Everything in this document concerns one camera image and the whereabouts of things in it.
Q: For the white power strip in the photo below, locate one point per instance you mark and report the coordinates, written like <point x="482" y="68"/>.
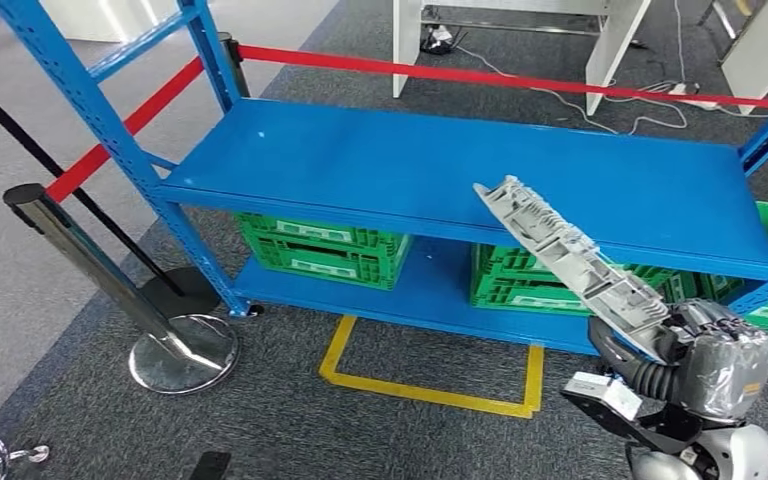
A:
<point x="682" y="89"/>

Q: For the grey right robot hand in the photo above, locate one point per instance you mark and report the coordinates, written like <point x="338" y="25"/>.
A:
<point x="722" y="371"/>

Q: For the black robot foot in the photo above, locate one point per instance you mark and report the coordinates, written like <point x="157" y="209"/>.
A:
<point x="210" y="467"/>

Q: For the blue metal shelf rack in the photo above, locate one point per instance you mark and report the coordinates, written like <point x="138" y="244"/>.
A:
<point x="424" y="166"/>

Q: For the chrome stanchion post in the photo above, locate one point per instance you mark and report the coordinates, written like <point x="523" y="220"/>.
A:
<point x="185" y="358"/>

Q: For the silver wheel hubcap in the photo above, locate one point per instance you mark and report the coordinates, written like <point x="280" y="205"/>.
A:
<point x="556" y="245"/>

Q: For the black barrier belt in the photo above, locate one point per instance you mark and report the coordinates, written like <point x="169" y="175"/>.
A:
<point x="132" y="245"/>

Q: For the black router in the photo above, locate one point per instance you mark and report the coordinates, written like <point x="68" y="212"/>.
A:
<point x="437" y="43"/>

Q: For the white lit plinth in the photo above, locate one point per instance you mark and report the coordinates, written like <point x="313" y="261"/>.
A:
<point x="92" y="20"/>

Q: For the chrome metal stand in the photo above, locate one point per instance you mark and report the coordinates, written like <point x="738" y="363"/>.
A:
<point x="36" y="454"/>

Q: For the grey metal frame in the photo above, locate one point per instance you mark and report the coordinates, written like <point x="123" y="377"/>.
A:
<point x="728" y="23"/>

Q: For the white desk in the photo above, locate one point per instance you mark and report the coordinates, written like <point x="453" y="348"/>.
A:
<point x="612" y="60"/>

